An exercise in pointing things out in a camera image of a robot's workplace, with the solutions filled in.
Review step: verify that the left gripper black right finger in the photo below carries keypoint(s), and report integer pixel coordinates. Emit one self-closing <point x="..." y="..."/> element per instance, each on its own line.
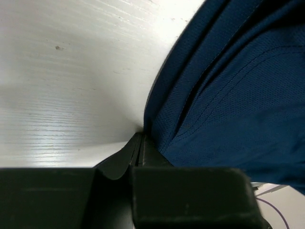
<point x="168" y="197"/>

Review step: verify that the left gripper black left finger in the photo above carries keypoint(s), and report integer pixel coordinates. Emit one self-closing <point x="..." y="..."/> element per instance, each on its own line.
<point x="95" y="197"/>

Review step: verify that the navy blue shorts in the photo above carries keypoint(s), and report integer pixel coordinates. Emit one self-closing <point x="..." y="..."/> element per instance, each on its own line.
<point x="231" y="93"/>

